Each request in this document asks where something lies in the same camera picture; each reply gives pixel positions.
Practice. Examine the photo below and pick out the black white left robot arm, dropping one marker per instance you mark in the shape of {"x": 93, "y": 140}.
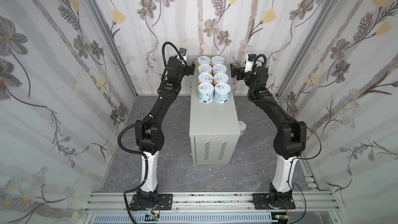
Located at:
{"x": 149, "y": 135}

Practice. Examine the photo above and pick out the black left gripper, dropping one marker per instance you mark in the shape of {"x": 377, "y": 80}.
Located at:
{"x": 189, "y": 70}

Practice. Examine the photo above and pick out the yellow label can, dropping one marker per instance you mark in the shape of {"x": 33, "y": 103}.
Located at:
{"x": 204, "y": 60}

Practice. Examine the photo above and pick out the grey metal cabinet box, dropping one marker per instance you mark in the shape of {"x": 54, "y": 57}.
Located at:
{"x": 214, "y": 129}

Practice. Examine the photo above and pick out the pink label can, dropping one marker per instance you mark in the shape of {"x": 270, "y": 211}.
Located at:
{"x": 217, "y": 60}

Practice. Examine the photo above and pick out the light blue can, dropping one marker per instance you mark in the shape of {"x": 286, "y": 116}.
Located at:
{"x": 222, "y": 92}
{"x": 205, "y": 92}

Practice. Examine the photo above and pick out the orange label can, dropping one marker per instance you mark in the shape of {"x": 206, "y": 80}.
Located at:
{"x": 205, "y": 78}

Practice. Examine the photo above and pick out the brown label can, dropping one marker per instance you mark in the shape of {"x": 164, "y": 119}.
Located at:
{"x": 219, "y": 68}

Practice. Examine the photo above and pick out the green label can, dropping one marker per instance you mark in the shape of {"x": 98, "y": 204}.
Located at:
{"x": 204, "y": 68}

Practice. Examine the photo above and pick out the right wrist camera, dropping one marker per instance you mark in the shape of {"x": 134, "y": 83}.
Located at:
{"x": 250, "y": 61}

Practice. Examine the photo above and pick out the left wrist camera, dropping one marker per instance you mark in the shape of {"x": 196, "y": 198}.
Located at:
{"x": 183, "y": 54}

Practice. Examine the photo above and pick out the white can beside cabinet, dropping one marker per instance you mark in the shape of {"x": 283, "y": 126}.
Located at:
{"x": 242, "y": 126}

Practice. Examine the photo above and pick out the white slotted cable duct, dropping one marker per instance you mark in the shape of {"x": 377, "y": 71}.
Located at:
{"x": 206, "y": 218}

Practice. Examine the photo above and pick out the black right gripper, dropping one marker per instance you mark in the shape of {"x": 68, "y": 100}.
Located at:
{"x": 237, "y": 71}

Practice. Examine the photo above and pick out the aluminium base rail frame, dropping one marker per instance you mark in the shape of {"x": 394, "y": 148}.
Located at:
{"x": 311, "y": 207}

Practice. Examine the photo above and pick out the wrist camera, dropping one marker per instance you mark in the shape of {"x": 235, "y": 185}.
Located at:
{"x": 183, "y": 54}
{"x": 250, "y": 61}

